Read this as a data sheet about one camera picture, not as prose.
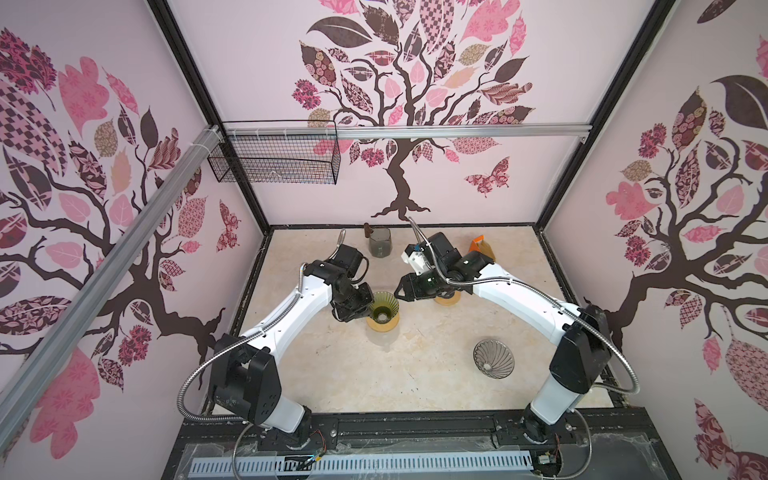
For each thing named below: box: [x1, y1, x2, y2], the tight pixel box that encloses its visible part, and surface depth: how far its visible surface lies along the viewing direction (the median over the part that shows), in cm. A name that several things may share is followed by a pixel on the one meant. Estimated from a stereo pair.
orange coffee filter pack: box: [468, 235, 496, 262], surface depth 105 cm
